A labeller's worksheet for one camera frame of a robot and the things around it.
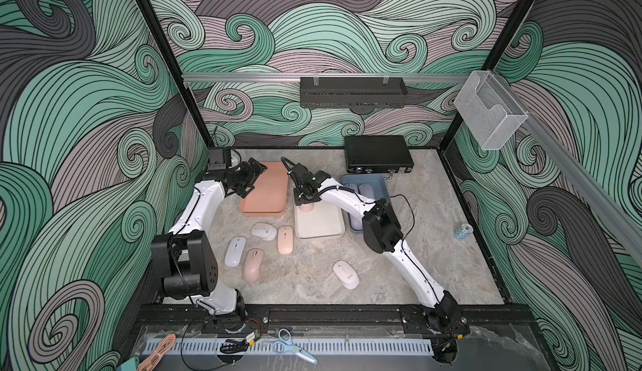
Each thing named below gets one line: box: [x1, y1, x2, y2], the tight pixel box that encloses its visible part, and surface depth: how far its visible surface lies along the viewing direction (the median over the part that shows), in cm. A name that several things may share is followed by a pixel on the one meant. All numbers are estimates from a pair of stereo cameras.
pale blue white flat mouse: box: [224, 236, 247, 269], surface depth 87 cm
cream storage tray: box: [294, 199, 347, 239], surface depth 94 cm
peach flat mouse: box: [277, 225, 294, 255], surface depth 90 cm
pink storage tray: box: [239, 162, 289, 218], surface depth 100 cm
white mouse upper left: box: [250, 222, 278, 242], surface depth 92 cm
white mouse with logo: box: [332, 259, 360, 290], surface depth 82 cm
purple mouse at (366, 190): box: [357, 182, 377, 201], surface depth 103 cm
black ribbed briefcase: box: [344, 134, 414, 174], surface depth 117 cm
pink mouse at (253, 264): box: [243, 249, 265, 284], surface depth 84 cm
